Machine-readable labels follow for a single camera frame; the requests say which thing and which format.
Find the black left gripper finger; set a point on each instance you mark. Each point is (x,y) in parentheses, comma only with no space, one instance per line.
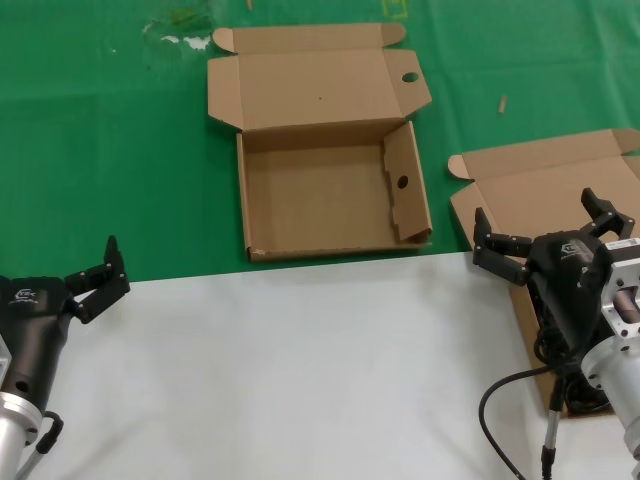
(107,285)

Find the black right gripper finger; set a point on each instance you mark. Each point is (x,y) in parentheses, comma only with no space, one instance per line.
(611,220)
(500,255)

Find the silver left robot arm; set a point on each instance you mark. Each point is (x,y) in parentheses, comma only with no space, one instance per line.
(12,430)

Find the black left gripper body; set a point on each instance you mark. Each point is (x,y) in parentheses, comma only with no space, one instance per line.
(35,320)

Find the open brown cardboard box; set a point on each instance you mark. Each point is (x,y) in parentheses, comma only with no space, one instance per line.
(320,200)
(525,180)

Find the green table cloth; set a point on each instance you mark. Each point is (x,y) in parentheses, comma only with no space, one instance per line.
(100,150)

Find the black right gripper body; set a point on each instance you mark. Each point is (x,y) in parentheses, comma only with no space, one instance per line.
(565,270)

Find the small wooden stick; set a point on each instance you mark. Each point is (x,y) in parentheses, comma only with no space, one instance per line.
(503,105)

